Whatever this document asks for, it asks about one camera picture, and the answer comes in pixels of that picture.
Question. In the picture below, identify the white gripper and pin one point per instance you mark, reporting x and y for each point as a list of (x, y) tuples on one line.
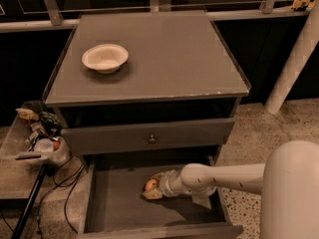
[(168, 182)]

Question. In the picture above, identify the orange fruit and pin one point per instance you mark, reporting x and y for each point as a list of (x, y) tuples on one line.
[(151, 184)]

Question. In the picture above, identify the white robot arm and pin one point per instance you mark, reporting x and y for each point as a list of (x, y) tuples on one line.
[(288, 183)]

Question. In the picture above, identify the round metal drawer knob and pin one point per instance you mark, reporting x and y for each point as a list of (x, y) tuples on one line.
[(152, 139)]

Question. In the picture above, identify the grey upper drawer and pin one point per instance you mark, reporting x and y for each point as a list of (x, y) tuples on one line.
[(135, 137)]

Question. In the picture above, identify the grey open lower drawer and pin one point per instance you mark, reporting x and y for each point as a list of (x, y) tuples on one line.
[(116, 208)]

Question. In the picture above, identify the grey wooden drawer cabinet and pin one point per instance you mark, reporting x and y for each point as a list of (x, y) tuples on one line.
[(179, 68)]

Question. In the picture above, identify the clutter items in bin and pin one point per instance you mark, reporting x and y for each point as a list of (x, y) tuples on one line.
[(44, 129)]

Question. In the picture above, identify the black stand leg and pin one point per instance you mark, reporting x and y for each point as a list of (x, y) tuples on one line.
[(29, 204)]

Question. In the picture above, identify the white paper bowl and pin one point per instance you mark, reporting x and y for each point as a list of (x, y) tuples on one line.
[(106, 58)]

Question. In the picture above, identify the yellow object on ledge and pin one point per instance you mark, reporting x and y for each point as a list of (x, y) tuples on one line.
[(301, 5)]

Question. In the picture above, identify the metal railing frame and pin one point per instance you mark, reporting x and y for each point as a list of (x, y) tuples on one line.
[(39, 15)]

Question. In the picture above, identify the white diagonal post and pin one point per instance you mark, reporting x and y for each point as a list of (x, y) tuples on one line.
[(299, 55)]

